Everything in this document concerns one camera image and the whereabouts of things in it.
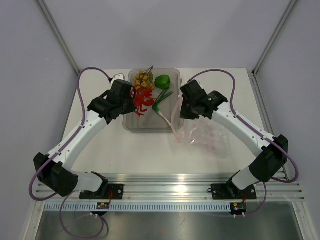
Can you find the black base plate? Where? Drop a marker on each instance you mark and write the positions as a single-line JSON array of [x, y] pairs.
[[223, 191], [115, 191]]

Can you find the green toy scallion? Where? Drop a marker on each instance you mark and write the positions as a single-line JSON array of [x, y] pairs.
[[165, 101]]

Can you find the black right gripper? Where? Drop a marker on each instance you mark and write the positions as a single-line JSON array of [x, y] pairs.
[[184, 114]]

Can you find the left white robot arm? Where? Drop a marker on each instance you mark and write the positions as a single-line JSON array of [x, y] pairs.
[[54, 169]]

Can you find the red toy lobster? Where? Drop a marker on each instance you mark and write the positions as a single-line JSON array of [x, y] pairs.
[[142, 99]]

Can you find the right aluminium frame post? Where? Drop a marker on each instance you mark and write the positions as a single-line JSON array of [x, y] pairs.
[[275, 35]]

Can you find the yellow toy grape bunch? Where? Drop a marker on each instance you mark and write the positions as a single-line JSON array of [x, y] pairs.
[[144, 79]]

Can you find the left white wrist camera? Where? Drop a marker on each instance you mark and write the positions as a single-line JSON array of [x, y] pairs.
[[119, 76]]

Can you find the left aluminium frame post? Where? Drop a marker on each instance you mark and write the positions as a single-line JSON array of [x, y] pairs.
[[49, 18]]

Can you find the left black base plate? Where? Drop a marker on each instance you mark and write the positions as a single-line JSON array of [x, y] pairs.
[[115, 191]]

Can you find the green toy bell pepper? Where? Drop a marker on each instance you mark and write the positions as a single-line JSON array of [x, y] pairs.
[[163, 82]]

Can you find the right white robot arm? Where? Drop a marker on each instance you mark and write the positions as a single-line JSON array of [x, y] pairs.
[[269, 151]]

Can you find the aluminium mounting rail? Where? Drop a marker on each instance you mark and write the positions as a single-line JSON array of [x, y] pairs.
[[194, 187]]

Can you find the white slotted cable duct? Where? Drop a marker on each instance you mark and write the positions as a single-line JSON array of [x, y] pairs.
[[139, 207]]

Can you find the aluminium frame post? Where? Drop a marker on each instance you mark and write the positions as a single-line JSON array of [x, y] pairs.
[[275, 35], [49, 18]]

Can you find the clear zip top bag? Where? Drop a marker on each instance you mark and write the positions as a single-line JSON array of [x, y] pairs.
[[202, 133]]

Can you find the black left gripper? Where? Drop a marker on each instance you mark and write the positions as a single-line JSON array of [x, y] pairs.
[[132, 107]]

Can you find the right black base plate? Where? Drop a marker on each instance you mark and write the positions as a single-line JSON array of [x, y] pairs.
[[223, 191]]

